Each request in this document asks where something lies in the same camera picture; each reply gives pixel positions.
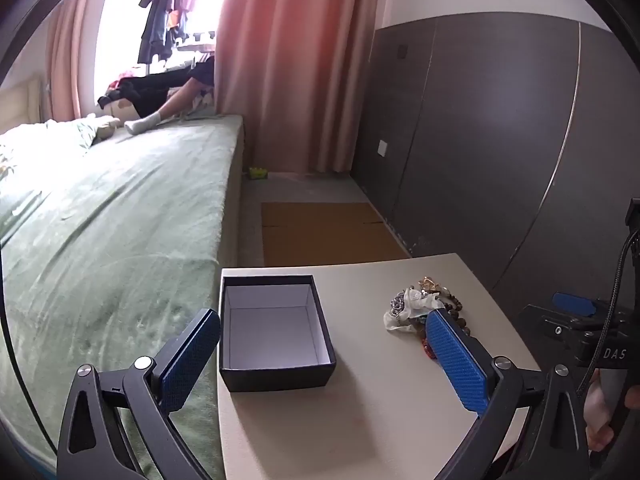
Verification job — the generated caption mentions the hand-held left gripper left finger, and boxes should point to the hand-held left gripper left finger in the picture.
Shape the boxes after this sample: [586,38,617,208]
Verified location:
[57,307,223,480]

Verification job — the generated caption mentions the wide pink curtain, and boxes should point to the wide pink curtain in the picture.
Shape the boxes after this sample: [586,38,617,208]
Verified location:
[214,0,382,177]

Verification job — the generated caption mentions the heap of mixed jewelry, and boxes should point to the heap of mixed jewelry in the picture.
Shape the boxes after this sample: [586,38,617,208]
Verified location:
[383,275,473,361]

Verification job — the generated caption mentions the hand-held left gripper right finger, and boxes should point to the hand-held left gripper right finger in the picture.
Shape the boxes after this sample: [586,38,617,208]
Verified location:
[425,308,591,480]

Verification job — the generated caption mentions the person's right hand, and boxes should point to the person's right hand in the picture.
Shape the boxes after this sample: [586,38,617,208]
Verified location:
[584,369,627,453]

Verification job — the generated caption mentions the cream padded headboard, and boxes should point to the cream padded headboard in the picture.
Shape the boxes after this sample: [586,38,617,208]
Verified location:
[0,76,44,134]

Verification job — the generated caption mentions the narrow pink curtain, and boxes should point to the narrow pink curtain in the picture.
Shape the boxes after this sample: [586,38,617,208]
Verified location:
[44,0,117,122]

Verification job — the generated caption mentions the flattened brown cardboard sheet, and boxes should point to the flattened brown cardboard sheet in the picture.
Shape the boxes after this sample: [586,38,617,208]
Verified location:
[261,201,413,266]

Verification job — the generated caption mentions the white printed quilt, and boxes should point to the white printed quilt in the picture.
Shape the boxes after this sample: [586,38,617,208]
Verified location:
[0,119,102,201]

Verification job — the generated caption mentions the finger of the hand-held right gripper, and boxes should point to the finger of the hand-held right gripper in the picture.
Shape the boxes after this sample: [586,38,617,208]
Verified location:
[519,292,610,332]

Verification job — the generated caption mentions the bed with green sheet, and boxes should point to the bed with green sheet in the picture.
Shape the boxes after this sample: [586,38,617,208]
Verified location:
[0,112,246,480]

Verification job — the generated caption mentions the hanging dark clothes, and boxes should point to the hanging dark clothes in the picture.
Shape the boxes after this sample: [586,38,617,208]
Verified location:
[137,0,202,66]

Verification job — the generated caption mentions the dark cardboard box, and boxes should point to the dark cardboard box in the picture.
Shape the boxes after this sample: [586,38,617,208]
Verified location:
[218,274,337,393]

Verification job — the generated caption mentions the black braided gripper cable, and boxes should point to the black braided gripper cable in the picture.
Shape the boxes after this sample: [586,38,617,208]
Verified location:
[577,232,640,398]

